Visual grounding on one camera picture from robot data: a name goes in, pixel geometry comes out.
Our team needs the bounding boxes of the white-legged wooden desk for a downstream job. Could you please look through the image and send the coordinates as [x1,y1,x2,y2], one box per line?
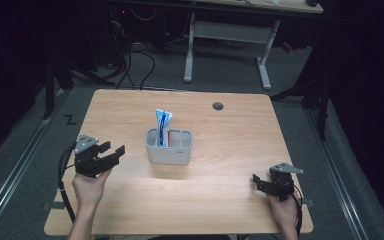
[111,0,324,91]

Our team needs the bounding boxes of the person's right hand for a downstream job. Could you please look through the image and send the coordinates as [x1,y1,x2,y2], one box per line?
[267,193,299,231]

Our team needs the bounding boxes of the black metal stand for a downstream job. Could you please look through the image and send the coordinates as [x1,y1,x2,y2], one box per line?
[42,54,116,120]
[269,63,333,142]

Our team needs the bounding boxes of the grey plastic holder box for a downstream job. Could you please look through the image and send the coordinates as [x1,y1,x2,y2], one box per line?
[145,128,195,166]

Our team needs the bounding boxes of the black floor cables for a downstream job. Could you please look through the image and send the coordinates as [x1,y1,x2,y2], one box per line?
[104,43,157,91]

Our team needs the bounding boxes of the person's left hand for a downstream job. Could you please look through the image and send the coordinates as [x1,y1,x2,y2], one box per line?
[71,168,113,210]

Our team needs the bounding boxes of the zigzag black floor tape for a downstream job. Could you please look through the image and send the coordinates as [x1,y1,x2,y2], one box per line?
[63,113,78,126]

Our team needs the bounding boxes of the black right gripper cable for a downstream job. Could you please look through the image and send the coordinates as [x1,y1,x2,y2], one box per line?
[291,183,305,240]

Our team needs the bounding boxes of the blue white toothpaste tube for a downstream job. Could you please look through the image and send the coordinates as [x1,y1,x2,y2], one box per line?
[155,108,174,148]

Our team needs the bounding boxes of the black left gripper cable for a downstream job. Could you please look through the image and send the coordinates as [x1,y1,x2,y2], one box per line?
[57,142,78,224]

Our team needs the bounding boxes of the metal floor rail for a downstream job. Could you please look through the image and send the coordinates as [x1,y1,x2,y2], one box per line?
[0,89,68,236]
[304,107,370,240]

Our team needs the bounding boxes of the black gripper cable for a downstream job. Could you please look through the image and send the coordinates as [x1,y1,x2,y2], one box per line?
[291,183,305,240]
[57,142,78,224]

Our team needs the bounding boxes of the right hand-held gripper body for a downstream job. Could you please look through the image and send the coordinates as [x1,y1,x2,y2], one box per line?
[267,162,304,203]

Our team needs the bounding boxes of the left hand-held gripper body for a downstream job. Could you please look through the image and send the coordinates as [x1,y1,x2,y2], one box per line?
[73,134,120,178]

